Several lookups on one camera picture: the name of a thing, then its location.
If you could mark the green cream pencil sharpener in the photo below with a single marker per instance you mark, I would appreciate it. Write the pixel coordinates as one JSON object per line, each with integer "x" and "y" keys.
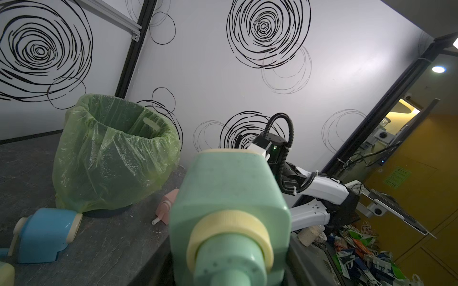
{"x": 229, "y": 224}

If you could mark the pink pencil sharpener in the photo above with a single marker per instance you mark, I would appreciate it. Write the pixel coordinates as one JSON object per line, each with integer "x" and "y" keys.
{"x": 163, "y": 210}

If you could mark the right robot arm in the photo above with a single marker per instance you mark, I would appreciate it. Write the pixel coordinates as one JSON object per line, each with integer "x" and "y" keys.
{"x": 322, "y": 200}

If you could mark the blue sharpener right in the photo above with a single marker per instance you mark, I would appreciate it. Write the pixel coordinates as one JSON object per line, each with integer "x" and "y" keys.
{"x": 40, "y": 237}

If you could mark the yellow green pencil sharpener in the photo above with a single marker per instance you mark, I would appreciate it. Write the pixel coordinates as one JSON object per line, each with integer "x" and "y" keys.
{"x": 7, "y": 274}

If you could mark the bin with green bag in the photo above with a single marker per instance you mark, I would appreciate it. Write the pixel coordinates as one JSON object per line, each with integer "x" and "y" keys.
{"x": 112, "y": 154}

